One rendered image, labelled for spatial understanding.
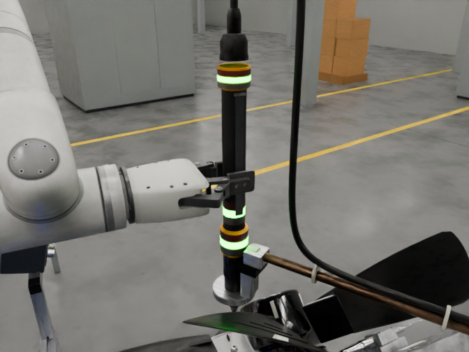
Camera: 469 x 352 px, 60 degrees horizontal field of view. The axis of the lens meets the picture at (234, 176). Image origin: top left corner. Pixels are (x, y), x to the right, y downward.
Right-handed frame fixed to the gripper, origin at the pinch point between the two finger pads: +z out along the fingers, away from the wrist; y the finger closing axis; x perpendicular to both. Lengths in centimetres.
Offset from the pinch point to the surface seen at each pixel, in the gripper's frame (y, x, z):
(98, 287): -180, -153, -19
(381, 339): 3, -43, 33
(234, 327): 17.0, -10.2, -7.3
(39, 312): -52, -57, -36
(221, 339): -3.4, -34.4, -1.0
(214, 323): 15.3, -10.6, -9.0
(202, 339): -4.3, -34.1, -4.3
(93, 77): -613, -100, 29
